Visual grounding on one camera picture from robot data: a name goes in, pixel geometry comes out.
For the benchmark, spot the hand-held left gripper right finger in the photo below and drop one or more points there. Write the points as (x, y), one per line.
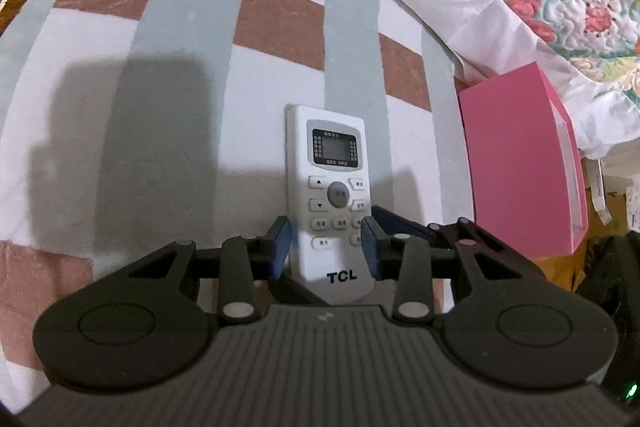
(371, 249)

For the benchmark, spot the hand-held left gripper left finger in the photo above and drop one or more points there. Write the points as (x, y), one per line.
(280, 249)

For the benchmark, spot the pink cardboard box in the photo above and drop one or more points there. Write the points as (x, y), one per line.
(515, 167)

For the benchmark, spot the striped grey brown mat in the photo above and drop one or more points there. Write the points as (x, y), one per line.
(175, 82)

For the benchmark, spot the white labelled packaging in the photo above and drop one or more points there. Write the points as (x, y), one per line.
(600, 192)

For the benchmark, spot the white remote with dark display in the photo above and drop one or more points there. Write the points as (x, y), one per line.
(327, 187)

